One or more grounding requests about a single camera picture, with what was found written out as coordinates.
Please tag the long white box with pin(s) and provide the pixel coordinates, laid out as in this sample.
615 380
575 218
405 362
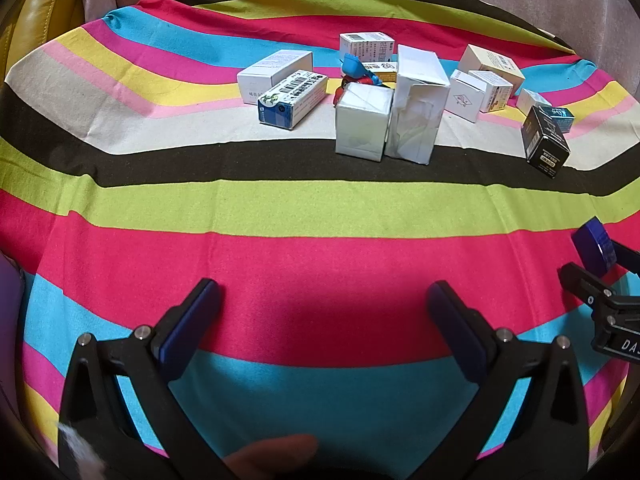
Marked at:
272 75

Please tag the blue and white barcode box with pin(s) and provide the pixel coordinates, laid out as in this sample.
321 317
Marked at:
292 100

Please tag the white box with triangle mark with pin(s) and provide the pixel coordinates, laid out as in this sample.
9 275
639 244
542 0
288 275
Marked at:
465 97

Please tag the teal box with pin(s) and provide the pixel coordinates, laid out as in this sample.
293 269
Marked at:
564 119

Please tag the white box with colour print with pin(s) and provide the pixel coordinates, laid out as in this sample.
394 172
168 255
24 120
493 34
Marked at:
496 91

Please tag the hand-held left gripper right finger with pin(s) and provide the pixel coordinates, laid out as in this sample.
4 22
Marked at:
452 330

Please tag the flat yellowish box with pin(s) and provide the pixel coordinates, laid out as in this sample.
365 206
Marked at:
384 72

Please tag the person's left hand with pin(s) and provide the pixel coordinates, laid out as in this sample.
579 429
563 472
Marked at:
270 457

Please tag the white cube box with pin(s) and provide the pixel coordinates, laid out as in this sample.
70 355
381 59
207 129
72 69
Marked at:
362 120

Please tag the striped colourful cloth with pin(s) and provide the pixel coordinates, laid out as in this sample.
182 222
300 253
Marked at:
300 240

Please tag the cream box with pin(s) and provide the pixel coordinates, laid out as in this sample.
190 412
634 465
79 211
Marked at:
492 65

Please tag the blue and red toy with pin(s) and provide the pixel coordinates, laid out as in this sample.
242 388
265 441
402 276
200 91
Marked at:
356 67

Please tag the white box with pasted label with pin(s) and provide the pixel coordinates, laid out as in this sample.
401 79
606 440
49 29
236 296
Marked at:
365 47

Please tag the tall white box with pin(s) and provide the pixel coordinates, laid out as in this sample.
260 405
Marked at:
417 105

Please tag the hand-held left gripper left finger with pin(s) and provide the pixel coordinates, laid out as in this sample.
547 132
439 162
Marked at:
192 330

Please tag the black box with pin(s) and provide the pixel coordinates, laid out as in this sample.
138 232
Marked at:
545 142

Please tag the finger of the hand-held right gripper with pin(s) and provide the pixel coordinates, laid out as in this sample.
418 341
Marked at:
587 287
592 247

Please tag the small white box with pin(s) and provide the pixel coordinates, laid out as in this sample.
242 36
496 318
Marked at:
532 101

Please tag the yellow leather cushion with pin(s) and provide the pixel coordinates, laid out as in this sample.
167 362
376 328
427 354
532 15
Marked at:
45 10

